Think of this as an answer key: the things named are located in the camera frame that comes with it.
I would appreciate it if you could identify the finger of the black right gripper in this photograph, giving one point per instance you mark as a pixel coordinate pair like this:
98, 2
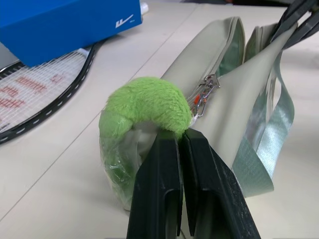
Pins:
305, 27
290, 15

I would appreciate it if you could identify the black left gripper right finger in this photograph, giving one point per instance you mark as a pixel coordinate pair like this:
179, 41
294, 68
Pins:
214, 199

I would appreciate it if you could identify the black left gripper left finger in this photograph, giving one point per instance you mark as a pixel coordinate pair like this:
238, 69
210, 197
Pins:
157, 186

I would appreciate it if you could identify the pale green zip pouch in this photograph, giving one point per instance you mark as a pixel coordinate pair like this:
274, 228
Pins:
239, 99

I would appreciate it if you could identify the small white object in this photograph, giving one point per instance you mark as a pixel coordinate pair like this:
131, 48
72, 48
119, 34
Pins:
144, 7

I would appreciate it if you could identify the black badminton racket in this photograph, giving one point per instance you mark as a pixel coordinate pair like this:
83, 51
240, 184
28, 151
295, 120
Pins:
37, 84

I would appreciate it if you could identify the blue cardboard box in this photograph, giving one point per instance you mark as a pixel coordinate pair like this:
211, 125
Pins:
62, 25

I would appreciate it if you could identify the grey flat object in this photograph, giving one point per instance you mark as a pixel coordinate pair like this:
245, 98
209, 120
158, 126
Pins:
7, 56

